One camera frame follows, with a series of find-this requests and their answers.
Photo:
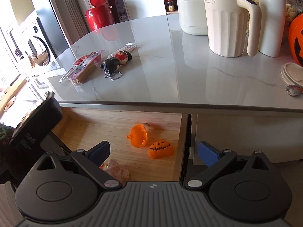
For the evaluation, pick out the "glass jar of nuts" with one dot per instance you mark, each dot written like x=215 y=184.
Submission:
x=293 y=8

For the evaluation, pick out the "cream mug lid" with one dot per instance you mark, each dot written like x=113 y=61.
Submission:
x=291 y=73

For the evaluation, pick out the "red trash bin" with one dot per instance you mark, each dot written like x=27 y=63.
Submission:
x=100 y=15

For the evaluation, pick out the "orange pumpkin bucket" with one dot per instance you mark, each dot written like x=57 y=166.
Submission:
x=295 y=38

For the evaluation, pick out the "biscuit stick snack pack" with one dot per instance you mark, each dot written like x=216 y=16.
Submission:
x=82 y=68

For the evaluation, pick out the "wooden drawer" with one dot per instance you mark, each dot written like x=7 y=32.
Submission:
x=82 y=128

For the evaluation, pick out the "white washing machine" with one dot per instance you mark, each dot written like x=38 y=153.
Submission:
x=31 y=53

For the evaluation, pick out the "metal spoon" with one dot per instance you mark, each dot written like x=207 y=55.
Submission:
x=294 y=90

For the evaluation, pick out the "black red figurine keychain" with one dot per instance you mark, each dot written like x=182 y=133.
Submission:
x=112 y=64

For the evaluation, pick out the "white round tissue container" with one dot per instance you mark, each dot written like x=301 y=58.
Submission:
x=192 y=17

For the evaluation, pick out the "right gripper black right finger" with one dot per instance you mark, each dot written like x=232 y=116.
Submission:
x=218 y=162

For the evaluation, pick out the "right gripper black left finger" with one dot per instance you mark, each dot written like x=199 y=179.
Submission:
x=89 y=163

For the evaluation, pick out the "orange pumpkin shell hollow half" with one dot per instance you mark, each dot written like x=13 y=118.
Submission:
x=138 y=136

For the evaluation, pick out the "orange jack-o-lantern face half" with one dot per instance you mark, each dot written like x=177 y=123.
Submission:
x=160 y=149

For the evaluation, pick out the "small brown jar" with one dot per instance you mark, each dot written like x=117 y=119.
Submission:
x=170 y=5

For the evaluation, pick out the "cream ribbed mug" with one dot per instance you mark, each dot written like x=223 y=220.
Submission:
x=233 y=25

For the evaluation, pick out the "pink white striped stick packet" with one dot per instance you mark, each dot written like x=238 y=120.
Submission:
x=128 y=48

